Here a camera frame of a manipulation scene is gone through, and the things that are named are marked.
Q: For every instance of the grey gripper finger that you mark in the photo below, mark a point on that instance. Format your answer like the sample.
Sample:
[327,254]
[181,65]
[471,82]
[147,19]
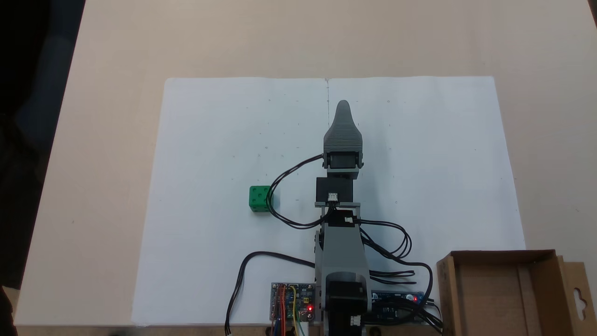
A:
[343,133]

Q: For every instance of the green dice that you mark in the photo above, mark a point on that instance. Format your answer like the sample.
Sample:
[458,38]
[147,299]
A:
[258,198]

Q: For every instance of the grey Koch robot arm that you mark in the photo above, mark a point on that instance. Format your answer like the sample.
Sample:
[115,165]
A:
[343,252]

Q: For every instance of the white paper sheet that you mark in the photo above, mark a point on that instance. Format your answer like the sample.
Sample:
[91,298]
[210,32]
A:
[224,140]

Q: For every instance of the green circuit board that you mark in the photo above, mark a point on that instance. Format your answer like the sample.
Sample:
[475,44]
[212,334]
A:
[301,298]

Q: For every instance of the brown cardboard box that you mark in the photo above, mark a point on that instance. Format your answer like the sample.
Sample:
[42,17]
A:
[494,298]

